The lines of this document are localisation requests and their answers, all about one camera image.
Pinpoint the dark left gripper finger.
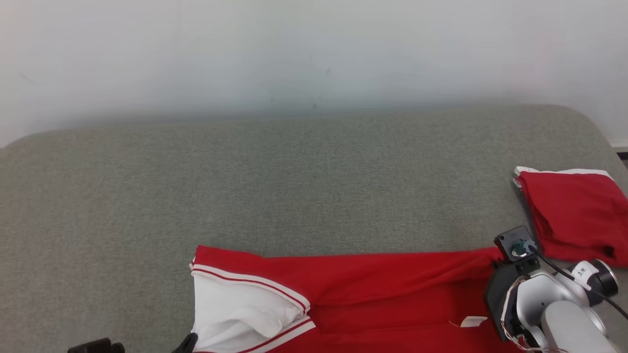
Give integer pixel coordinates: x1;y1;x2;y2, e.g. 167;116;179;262
172;332;199;353

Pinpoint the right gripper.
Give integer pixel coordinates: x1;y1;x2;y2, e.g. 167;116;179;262
485;257;540;340

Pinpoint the red jersey black lettering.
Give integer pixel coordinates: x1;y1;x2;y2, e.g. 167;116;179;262
189;244;540;353

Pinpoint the red shorts white stripe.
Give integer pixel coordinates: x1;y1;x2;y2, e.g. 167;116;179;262
513;166;628;268

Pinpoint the grey-green fabric sofa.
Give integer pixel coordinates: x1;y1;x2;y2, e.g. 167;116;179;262
0;104;628;353

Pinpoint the black cable teal plug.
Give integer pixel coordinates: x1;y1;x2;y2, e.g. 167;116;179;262
510;239;628;320

